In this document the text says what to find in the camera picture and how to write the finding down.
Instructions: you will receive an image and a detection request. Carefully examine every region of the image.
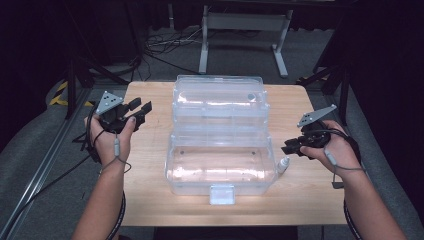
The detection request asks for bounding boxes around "metal floor rail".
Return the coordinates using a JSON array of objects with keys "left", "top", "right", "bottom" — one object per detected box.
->
[
  {"left": 323, "top": 93, "right": 401, "bottom": 240},
  {"left": 0, "top": 87, "right": 94, "bottom": 240}
]

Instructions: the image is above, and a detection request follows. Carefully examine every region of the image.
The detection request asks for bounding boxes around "grey left wrist lanyard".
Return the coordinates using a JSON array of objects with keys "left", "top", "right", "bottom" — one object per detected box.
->
[{"left": 99, "top": 133, "right": 133, "bottom": 176}]

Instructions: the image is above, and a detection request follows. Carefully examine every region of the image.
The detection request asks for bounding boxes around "grey wrist lanyard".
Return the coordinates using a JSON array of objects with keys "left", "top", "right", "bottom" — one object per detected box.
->
[
  {"left": 323, "top": 147, "right": 367, "bottom": 190},
  {"left": 99, "top": 133, "right": 133, "bottom": 176}
]

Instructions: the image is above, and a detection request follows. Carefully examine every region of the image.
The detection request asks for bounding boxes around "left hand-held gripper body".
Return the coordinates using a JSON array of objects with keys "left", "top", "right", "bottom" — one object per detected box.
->
[{"left": 95, "top": 90, "right": 136, "bottom": 134}]

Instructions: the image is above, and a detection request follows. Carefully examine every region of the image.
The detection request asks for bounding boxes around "black metal stand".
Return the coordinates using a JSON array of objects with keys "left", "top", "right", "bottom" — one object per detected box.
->
[
  {"left": 296, "top": 63, "right": 351, "bottom": 127},
  {"left": 64, "top": 54, "right": 130, "bottom": 120}
]

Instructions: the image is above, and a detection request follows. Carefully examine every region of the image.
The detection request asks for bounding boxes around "grey right wrist lanyard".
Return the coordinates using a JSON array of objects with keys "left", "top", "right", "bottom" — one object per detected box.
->
[{"left": 323, "top": 147, "right": 367, "bottom": 190}]

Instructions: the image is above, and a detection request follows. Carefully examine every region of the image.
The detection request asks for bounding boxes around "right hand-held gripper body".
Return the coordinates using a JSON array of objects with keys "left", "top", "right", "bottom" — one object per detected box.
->
[{"left": 297, "top": 104, "right": 338, "bottom": 150}]

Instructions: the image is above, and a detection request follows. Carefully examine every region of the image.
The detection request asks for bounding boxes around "tangle of floor cables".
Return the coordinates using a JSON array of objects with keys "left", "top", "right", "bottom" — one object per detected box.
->
[{"left": 109, "top": 26, "right": 261, "bottom": 84}]

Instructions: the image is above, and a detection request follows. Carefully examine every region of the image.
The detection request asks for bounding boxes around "white metal desk frame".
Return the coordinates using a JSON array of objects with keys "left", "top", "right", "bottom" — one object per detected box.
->
[{"left": 198, "top": 4, "right": 294, "bottom": 79}]

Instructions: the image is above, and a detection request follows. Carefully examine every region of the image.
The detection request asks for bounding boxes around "person's left hand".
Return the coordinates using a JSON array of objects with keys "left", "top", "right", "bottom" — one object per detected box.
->
[{"left": 84, "top": 112, "right": 138, "bottom": 170}]

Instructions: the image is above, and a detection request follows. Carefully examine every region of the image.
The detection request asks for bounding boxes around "clear plastic storage box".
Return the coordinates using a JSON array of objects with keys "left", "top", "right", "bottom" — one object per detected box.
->
[{"left": 164, "top": 74, "right": 280, "bottom": 206}]

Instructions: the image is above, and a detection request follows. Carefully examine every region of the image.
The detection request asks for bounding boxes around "person's right hand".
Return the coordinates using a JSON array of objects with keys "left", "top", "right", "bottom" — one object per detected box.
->
[{"left": 299, "top": 119, "right": 363, "bottom": 183}]

